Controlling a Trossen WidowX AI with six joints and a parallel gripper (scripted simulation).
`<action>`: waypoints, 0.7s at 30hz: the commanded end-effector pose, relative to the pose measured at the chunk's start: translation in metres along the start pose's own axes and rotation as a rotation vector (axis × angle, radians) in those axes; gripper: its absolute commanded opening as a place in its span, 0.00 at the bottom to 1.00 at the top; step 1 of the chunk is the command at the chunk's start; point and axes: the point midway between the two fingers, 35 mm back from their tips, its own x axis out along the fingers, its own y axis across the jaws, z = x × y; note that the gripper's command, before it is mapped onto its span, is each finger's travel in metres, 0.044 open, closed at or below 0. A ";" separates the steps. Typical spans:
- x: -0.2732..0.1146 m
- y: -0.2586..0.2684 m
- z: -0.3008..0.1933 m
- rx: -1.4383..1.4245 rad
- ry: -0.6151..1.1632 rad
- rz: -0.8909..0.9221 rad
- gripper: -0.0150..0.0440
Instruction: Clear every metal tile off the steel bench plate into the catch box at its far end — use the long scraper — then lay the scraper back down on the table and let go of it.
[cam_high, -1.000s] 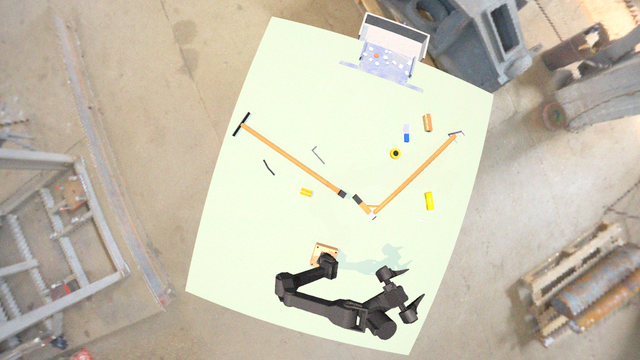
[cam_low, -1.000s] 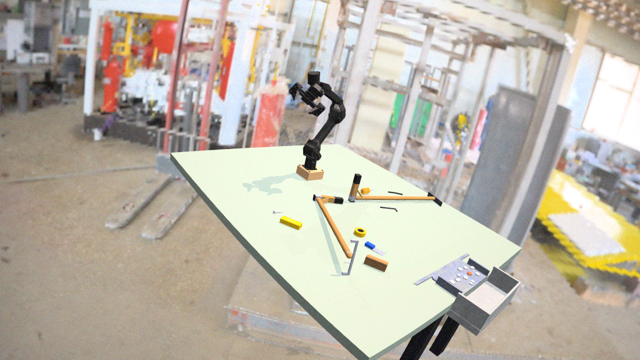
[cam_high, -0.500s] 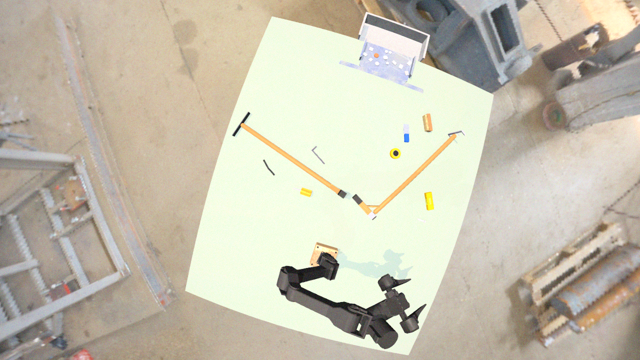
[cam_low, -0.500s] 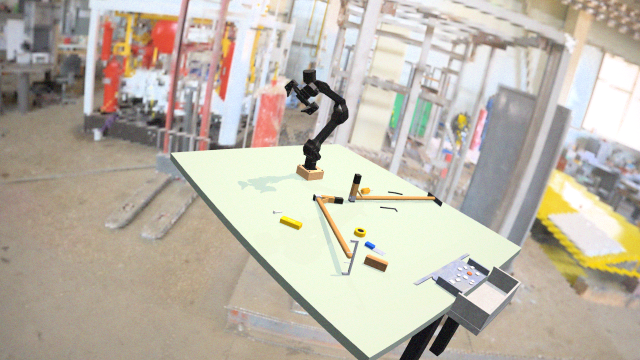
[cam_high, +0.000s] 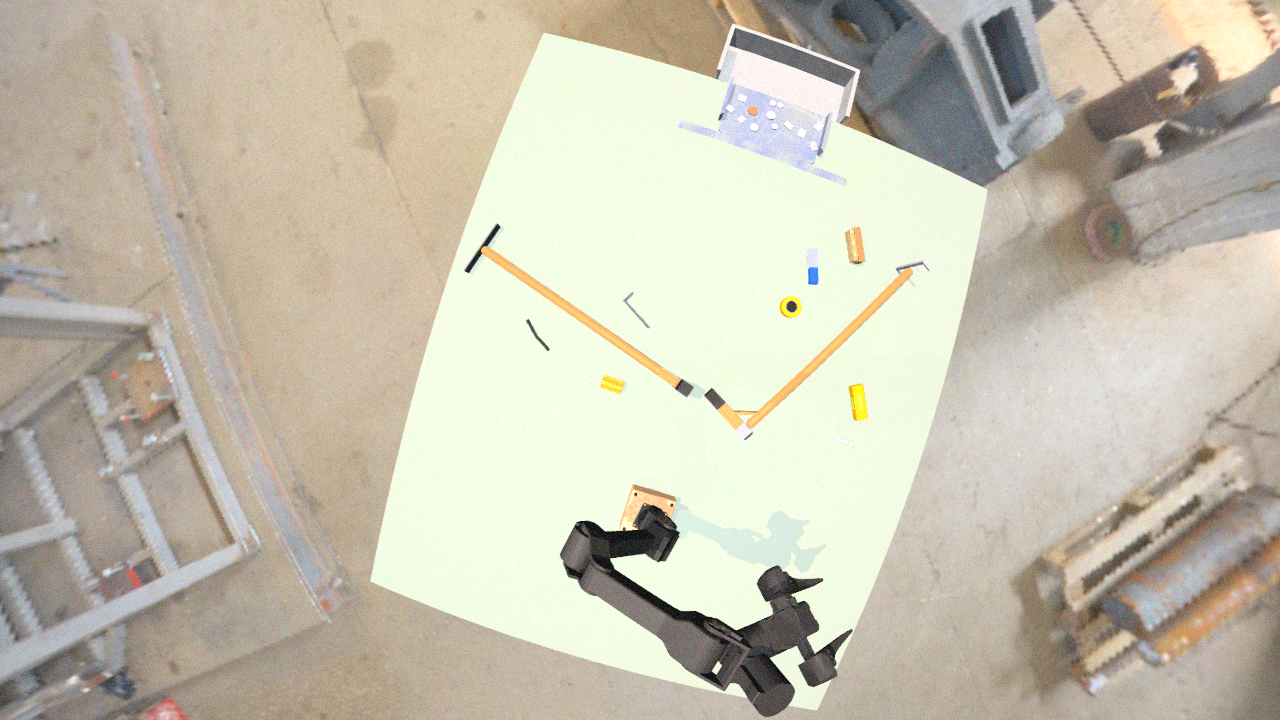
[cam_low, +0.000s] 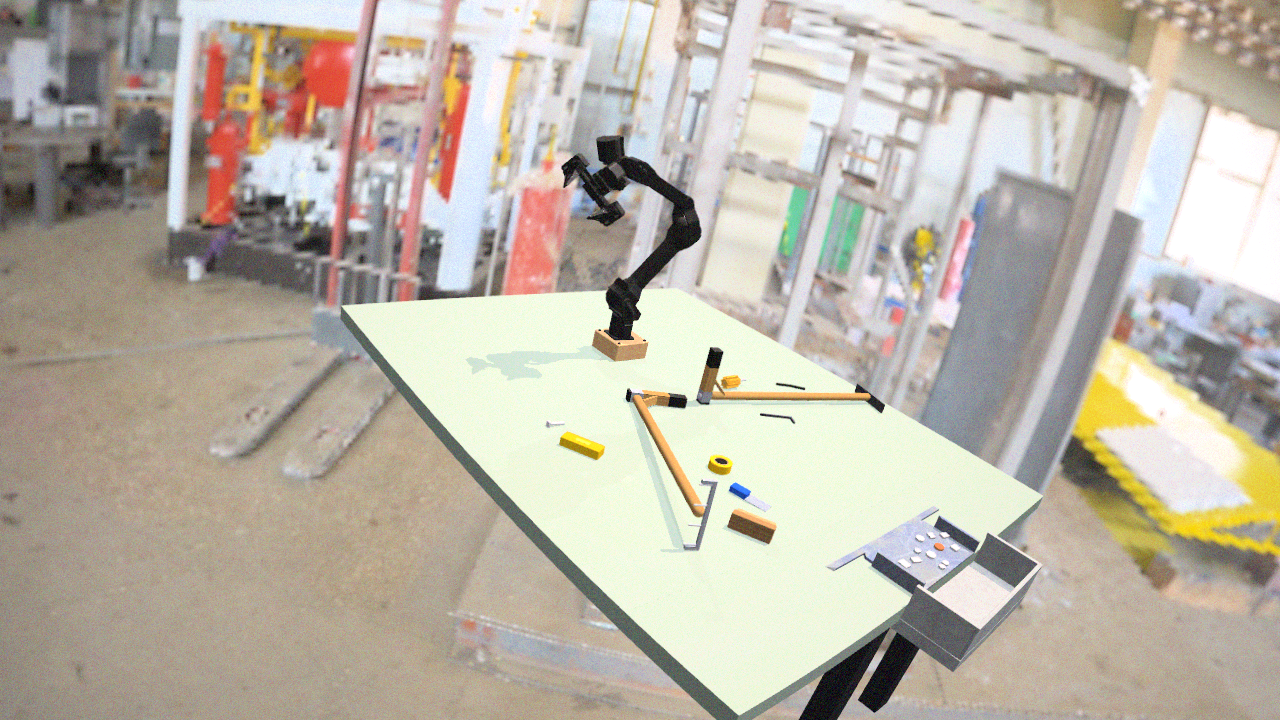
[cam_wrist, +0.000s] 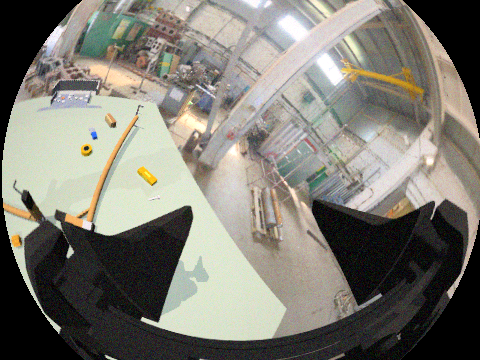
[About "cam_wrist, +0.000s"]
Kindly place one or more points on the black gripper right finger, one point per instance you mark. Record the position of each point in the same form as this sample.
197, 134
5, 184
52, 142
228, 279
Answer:
367, 246

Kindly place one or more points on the tan wooden block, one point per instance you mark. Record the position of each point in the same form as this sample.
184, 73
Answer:
109, 119

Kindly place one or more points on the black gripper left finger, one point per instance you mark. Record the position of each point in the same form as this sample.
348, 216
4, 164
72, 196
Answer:
140, 262

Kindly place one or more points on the yellow rectangular block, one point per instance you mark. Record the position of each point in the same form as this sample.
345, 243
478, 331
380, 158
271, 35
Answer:
151, 180

